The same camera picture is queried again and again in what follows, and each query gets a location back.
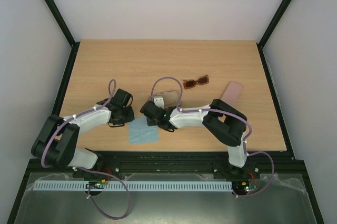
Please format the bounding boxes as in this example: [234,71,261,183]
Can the left black frame post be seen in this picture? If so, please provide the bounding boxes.
[27,0,78,48]

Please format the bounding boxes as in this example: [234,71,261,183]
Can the metal floor plate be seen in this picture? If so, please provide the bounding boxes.
[15,173,316,223]

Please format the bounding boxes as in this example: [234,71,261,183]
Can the blue cleaning cloth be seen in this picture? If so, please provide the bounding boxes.
[128,117,159,144]

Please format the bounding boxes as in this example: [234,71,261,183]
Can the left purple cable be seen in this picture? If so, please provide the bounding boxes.
[41,79,131,220]

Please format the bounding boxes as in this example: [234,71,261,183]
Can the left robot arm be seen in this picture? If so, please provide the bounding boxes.
[31,89,134,169]

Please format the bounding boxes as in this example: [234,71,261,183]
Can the purple cable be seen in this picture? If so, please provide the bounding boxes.
[151,77,275,198]
[41,79,131,220]

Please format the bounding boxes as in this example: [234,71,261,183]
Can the pink glasses case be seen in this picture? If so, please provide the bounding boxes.
[221,81,243,106]

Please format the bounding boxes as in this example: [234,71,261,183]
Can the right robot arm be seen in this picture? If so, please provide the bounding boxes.
[140,99,252,178]

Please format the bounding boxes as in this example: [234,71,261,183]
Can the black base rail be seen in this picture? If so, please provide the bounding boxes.
[26,150,306,180]

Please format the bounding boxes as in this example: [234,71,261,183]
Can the black frame post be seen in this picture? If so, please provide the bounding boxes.
[257,0,310,48]
[27,0,78,48]

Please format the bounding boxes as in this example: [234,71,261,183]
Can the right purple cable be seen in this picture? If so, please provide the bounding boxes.
[151,77,275,198]

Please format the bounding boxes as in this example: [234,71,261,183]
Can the light blue cable duct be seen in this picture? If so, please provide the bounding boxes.
[33,180,232,192]

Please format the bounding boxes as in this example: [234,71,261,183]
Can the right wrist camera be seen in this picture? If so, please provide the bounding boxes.
[153,96,165,109]

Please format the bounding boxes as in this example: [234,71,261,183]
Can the brown rectangular sunglasses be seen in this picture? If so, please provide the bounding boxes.
[183,75,209,90]

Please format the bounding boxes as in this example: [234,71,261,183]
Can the brown plaid glasses case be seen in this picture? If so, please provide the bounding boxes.
[148,90,179,109]

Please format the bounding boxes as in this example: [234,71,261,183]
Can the right black frame post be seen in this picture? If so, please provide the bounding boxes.
[257,0,310,48]

